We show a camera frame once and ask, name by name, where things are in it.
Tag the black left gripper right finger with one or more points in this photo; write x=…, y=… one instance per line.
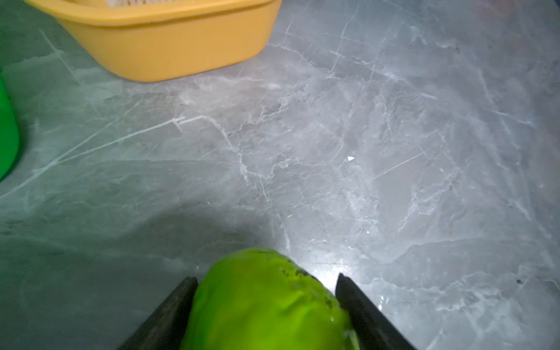
x=374, y=330

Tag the yellow plastic tub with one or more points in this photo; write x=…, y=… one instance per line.
x=157, y=42

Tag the green plastic basket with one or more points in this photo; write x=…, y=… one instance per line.
x=10, y=133

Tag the green custard apple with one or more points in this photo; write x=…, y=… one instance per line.
x=261, y=299

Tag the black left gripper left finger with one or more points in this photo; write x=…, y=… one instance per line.
x=166, y=326

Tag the white foam net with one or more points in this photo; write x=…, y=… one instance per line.
x=134, y=3

